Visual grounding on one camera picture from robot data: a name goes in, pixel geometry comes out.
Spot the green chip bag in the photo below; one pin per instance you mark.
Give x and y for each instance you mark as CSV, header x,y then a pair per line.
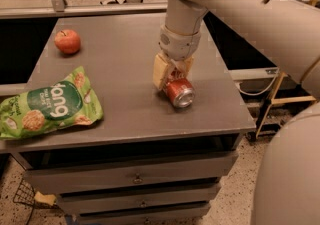
x,y
70,102

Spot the grey drawer cabinet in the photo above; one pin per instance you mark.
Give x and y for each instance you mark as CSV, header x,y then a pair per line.
x,y
139,122

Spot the grey drawer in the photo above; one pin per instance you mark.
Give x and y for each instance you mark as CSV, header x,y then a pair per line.
x,y
131,173
139,199
147,215

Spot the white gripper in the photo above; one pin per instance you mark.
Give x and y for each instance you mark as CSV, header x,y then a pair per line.
x,y
179,45

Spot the yellow black cart frame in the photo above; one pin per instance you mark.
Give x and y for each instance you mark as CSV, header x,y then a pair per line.
x,y
273,100

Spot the top grey drawer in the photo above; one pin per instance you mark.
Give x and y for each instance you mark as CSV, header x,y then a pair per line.
x,y
131,173

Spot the black wire basket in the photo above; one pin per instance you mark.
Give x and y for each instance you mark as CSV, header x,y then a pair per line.
x,y
25,195

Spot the bottom grey drawer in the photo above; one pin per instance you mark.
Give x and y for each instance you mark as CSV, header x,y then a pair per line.
x,y
147,215

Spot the middle grey drawer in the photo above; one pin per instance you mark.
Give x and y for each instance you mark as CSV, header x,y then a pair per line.
x,y
139,199

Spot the yellow sponge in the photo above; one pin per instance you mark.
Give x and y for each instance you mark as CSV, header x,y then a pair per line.
x,y
45,199

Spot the red apple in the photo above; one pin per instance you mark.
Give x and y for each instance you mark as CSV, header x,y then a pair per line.
x,y
67,41

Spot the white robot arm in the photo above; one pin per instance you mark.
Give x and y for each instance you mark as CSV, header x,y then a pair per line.
x,y
287,32

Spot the red coke can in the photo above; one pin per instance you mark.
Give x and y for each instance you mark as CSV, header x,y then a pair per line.
x,y
179,91

